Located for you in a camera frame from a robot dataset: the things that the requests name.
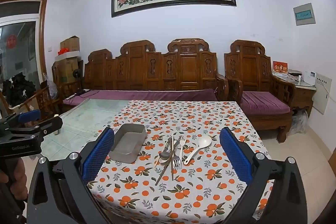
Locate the grey wall electrical panel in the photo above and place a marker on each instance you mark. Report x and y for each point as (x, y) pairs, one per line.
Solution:
(304, 14)

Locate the rectangular metal tray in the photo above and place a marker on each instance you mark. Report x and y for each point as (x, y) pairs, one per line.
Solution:
(126, 145)

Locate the carved wooden armchair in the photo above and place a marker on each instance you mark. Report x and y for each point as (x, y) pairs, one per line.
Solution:
(249, 66)

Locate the wooden lattice chair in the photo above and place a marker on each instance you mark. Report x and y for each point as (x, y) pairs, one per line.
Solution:
(42, 100)

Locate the carved wooden sofa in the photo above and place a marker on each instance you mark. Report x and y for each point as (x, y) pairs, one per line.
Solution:
(189, 69)

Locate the white plastic fork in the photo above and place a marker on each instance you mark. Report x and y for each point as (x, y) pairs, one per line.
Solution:
(181, 140)

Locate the metal fork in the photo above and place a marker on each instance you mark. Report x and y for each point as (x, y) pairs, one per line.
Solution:
(177, 162)

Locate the large cardboard box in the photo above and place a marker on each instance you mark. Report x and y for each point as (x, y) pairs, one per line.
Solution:
(67, 71)

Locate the orange fruit print tablecloth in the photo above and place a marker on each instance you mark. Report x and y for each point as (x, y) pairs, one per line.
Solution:
(210, 121)

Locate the red round door sticker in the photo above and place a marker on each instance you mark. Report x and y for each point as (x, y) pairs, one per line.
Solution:
(11, 41)

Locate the small black fan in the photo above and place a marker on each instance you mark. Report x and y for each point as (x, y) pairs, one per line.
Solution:
(77, 73)

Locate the crumpled clear plastic bag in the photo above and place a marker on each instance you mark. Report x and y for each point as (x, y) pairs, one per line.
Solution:
(53, 90)

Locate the small cardboard box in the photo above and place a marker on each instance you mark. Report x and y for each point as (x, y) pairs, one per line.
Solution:
(70, 44)

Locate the metal spoon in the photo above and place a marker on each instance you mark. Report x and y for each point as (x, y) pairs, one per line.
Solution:
(164, 154)

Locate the pile of black cloth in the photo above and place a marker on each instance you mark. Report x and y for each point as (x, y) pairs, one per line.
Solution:
(18, 87)

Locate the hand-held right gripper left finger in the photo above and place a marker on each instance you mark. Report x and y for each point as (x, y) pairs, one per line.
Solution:
(98, 153)

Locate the red gift box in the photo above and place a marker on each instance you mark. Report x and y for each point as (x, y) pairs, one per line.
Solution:
(280, 67)

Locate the wooden side table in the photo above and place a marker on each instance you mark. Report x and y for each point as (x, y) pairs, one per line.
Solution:
(304, 94)

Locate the long purple sofa cushion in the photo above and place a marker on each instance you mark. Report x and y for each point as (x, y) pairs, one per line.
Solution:
(157, 95)

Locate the white plastic spoon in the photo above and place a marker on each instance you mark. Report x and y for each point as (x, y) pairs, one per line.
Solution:
(204, 142)

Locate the square purple seat cushion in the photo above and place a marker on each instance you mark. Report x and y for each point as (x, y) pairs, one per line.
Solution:
(262, 103)

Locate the wooden door frame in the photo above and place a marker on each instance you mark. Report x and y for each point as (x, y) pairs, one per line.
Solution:
(43, 29)

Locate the person's left hand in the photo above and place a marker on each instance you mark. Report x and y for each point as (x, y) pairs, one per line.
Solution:
(18, 171)

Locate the black device on sofa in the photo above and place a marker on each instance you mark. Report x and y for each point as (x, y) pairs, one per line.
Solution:
(80, 92)

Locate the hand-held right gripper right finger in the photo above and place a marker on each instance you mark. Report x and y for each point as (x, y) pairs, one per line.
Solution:
(235, 158)

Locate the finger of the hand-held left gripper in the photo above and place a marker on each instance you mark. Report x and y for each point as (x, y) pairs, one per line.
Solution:
(50, 124)
(30, 116)

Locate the white wall board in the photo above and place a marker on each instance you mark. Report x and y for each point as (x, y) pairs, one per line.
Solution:
(323, 92)

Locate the flat white box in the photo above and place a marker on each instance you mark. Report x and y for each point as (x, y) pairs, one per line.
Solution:
(65, 56)

